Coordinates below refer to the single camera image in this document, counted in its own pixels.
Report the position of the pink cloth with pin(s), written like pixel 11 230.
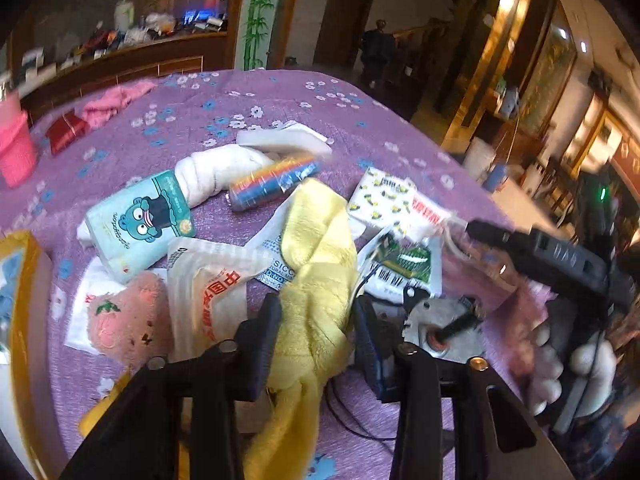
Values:
pixel 107 105

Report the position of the pink packet of parts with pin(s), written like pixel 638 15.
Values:
pixel 492 277

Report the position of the colourful striped sponge block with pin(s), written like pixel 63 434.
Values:
pixel 270 182

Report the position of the white cotton bag red print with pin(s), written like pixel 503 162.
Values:
pixel 210 280

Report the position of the yellow fluffy towel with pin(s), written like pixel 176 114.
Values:
pixel 310 270

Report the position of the clutter on counter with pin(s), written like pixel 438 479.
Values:
pixel 150 25

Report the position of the red pouch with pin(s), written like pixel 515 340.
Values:
pixel 65 132

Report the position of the wooden counter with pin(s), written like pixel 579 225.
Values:
pixel 150 62

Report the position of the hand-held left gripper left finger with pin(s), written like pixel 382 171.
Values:
pixel 265 342

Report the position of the teal cartoon tissue pack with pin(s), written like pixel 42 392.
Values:
pixel 140 220

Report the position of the small white packet red print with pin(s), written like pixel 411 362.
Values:
pixel 425 215

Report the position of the silver electric motor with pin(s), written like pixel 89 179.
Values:
pixel 425 320

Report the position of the blue bottle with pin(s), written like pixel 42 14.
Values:
pixel 497 177

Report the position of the wooden display cabinet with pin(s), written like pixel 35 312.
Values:
pixel 500 35

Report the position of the brown wooden door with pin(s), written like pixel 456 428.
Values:
pixel 345 20

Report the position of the white tissue pack yellow print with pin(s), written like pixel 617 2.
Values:
pixel 380 200

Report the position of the white towel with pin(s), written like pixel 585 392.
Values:
pixel 215 170

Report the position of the purple floral tablecloth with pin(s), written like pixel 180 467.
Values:
pixel 200 110

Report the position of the white bucket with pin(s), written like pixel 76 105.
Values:
pixel 477 157

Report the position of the white foam sponge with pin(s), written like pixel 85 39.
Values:
pixel 285 140

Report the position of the person's right hand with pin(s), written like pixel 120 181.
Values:
pixel 547 355

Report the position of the white packet blue print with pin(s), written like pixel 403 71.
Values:
pixel 270 257

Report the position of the bamboo painted pillar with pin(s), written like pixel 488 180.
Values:
pixel 256 15

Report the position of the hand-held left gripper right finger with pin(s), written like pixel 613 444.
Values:
pixel 370 352

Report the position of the white jug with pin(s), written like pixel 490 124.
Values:
pixel 124 14

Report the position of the green circuit board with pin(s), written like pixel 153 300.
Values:
pixel 405 260

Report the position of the bottle in pink knitted cover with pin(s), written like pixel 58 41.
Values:
pixel 15 150

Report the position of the pink plush bear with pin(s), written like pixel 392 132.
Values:
pixel 125 320

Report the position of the yellow cardboard box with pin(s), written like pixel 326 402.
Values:
pixel 32 360

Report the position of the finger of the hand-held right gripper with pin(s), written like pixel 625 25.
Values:
pixel 492 234

